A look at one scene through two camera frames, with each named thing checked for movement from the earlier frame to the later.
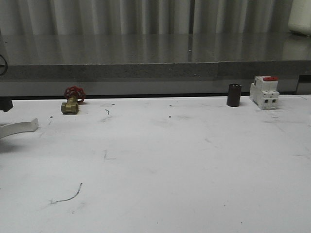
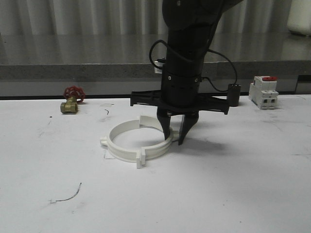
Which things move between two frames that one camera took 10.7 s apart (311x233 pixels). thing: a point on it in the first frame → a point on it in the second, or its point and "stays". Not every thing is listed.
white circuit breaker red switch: (264, 91) stays
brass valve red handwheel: (75, 94) stays
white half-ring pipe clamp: (7, 129) → (120, 153)
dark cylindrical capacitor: (234, 95) stays
